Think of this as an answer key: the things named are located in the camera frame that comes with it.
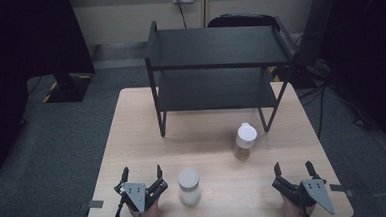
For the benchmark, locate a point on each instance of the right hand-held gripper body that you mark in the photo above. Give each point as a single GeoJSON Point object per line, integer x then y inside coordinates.
{"type": "Point", "coordinates": [313, 190]}

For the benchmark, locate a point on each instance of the black two-tier shelf rack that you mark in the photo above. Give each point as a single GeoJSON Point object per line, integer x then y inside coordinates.
{"type": "Point", "coordinates": [218, 47]}

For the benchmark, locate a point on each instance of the glass jar with brown seasoning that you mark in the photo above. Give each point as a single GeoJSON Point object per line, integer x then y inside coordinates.
{"type": "Point", "coordinates": [245, 134]}

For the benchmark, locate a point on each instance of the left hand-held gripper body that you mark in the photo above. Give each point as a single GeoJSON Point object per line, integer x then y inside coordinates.
{"type": "Point", "coordinates": [137, 193]}

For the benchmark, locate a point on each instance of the dark curtain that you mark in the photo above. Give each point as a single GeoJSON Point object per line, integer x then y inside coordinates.
{"type": "Point", "coordinates": [368, 46]}
{"type": "Point", "coordinates": [17, 47]}

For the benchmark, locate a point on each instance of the black stand column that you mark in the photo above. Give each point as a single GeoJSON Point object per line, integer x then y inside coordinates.
{"type": "Point", "coordinates": [316, 22]}

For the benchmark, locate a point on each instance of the glass jar with white granules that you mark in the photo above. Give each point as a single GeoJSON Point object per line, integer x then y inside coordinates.
{"type": "Point", "coordinates": [188, 179]}

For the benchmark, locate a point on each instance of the black stand base striped tape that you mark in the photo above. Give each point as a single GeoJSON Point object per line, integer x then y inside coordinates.
{"type": "Point", "coordinates": [67, 90]}

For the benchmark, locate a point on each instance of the black chair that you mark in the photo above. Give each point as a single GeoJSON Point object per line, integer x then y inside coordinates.
{"type": "Point", "coordinates": [239, 20]}

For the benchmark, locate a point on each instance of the grey table bracket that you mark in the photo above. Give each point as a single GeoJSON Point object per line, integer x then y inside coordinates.
{"type": "Point", "coordinates": [341, 189]}
{"type": "Point", "coordinates": [95, 204]}

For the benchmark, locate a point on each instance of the person's right hand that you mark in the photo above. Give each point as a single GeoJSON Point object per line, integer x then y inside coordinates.
{"type": "Point", "coordinates": [291, 211]}

